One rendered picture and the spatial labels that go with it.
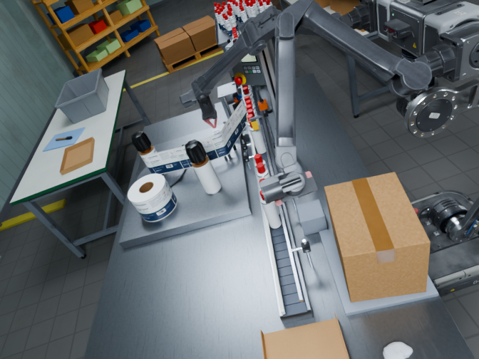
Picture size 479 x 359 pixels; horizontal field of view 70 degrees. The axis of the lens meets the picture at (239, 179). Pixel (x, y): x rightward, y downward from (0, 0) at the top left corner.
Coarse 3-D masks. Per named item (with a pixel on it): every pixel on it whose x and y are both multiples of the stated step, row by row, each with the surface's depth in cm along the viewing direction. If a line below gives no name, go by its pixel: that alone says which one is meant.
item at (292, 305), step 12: (264, 132) 200; (264, 156) 184; (276, 240) 141; (276, 252) 137; (288, 252) 135; (288, 264) 131; (288, 276) 127; (288, 288) 124; (288, 300) 121; (288, 312) 118; (300, 312) 116
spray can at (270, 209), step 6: (264, 204) 136; (270, 204) 136; (264, 210) 139; (270, 210) 138; (276, 210) 140; (270, 216) 140; (276, 216) 141; (270, 222) 143; (276, 222) 143; (276, 228) 145
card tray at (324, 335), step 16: (336, 320) 112; (272, 336) 118; (288, 336) 116; (304, 336) 115; (320, 336) 113; (336, 336) 112; (272, 352) 114; (288, 352) 113; (304, 352) 111; (320, 352) 110; (336, 352) 108
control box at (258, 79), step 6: (228, 48) 150; (270, 48) 150; (270, 54) 151; (258, 60) 146; (240, 66) 153; (234, 72) 157; (240, 72) 155; (246, 78) 156; (252, 78) 154; (258, 78) 153; (264, 78) 151; (246, 84) 159; (252, 84) 157; (258, 84) 155; (264, 84) 153
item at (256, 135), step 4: (252, 128) 176; (252, 132) 177; (256, 132) 177; (260, 132) 179; (252, 136) 179; (256, 136) 178; (260, 136) 179; (256, 140) 180; (260, 140) 180; (256, 144) 182; (260, 144) 182; (256, 148) 186; (260, 148) 183; (264, 148) 184; (260, 152) 185; (264, 152) 186
